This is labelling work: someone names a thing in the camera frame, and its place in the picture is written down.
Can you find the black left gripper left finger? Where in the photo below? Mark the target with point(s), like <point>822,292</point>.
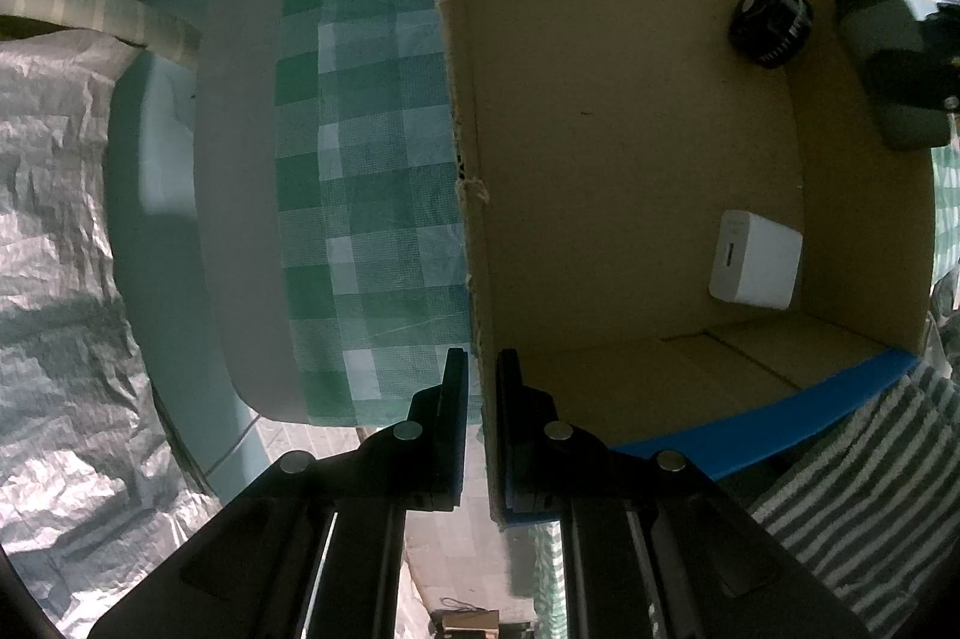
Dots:
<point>417,464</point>

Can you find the white oval power adapter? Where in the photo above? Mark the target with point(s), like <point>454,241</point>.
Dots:
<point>884,43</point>

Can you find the green checkered tablecloth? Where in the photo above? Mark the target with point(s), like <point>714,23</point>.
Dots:
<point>371,238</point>

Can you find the black round puck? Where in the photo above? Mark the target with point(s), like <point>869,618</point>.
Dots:
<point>770,33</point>

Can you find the silver crinkled foil sheet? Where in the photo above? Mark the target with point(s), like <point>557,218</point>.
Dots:
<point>93,496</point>

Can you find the striped green white cloth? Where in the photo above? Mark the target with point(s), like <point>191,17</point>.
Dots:
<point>872,510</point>

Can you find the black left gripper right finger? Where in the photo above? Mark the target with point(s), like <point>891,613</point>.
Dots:
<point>545,466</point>

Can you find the white square flat charger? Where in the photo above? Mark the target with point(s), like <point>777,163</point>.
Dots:
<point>756,261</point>

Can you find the blue cardboard box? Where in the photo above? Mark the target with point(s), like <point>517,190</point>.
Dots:
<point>600,142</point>

